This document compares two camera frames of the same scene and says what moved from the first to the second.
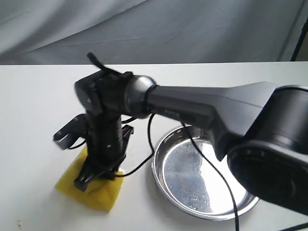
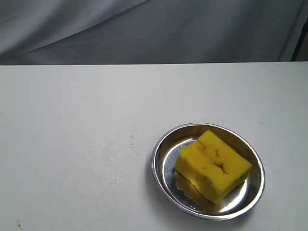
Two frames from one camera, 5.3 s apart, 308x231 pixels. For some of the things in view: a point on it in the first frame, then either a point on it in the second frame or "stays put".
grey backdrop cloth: x=42 y=32 stays put
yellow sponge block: x=102 y=193 to x=212 y=165
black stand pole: x=304 y=30 stays put
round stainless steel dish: x=189 y=182 stays put
